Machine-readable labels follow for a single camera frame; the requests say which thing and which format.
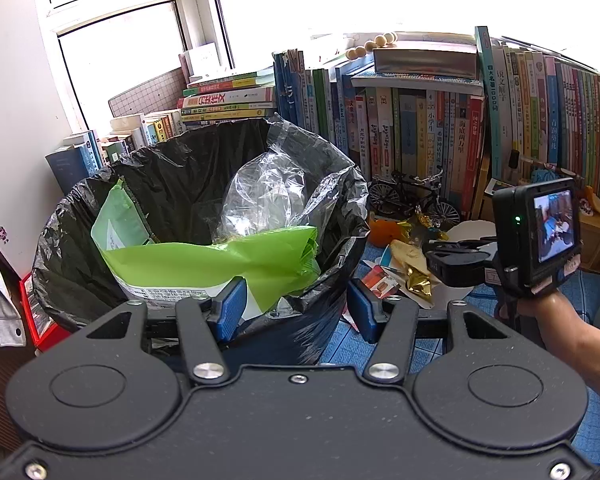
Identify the blue checked mat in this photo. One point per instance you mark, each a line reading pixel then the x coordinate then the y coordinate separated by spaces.
pixel 340 350

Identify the person's right forearm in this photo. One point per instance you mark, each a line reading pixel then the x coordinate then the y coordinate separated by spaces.
pixel 580 340

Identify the green plastic bag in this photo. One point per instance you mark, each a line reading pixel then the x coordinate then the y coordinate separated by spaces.
pixel 205 255

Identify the small cartoon wall sticker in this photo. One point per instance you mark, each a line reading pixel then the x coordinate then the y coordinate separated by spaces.
pixel 1 235

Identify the large gold foil bag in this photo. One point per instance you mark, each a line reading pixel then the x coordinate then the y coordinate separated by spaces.
pixel 410 257

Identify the orange white toy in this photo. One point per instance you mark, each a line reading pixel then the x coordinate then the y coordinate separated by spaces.
pixel 597 202

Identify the white framed window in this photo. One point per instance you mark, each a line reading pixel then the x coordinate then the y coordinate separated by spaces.
pixel 200 10

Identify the small gold foil wrapper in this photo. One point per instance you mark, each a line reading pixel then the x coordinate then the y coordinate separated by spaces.
pixel 425 225

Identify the small white box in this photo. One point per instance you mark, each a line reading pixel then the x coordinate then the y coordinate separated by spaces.
pixel 202 60

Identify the stack of flat books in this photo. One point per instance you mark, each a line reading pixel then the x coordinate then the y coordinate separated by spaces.
pixel 230 100

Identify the orange snack wrapper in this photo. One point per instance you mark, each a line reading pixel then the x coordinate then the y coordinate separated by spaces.
pixel 380 282

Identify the black toy bicycle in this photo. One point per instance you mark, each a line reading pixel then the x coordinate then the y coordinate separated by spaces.
pixel 420 195

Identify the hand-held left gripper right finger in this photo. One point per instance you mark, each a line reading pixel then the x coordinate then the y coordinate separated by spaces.
pixel 362 307

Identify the red tray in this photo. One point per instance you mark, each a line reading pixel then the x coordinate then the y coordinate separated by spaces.
pixel 35 320

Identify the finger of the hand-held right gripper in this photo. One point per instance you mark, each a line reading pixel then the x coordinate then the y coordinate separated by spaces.
pixel 465 247
pixel 450 270

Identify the navy white jacket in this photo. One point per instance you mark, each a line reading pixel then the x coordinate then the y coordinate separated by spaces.
pixel 0 310

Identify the brown wooden furniture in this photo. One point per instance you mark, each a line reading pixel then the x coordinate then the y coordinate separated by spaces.
pixel 0 390

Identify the small black hammer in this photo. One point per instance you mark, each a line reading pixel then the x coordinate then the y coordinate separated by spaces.
pixel 515 158

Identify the blue yarn ball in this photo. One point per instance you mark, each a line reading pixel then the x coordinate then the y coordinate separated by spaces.
pixel 545 175

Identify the trash bin with black bag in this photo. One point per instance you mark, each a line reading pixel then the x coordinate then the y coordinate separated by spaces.
pixel 180 185

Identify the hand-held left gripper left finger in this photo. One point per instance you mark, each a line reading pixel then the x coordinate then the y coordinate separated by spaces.
pixel 232 305

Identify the white grid board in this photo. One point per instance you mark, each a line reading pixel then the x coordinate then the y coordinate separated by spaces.
pixel 145 92

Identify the white paper plate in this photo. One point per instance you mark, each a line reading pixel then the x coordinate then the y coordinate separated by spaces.
pixel 467 230

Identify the row of colourful upright books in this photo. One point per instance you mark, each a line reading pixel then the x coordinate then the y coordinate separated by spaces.
pixel 405 135

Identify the orange fruit peel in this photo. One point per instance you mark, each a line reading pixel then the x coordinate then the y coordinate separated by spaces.
pixel 386 232

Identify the clear plastic bag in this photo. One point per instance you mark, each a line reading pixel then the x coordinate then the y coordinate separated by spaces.
pixel 265 195

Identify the row of small paperbacks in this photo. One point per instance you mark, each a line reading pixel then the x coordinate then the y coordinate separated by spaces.
pixel 80 160

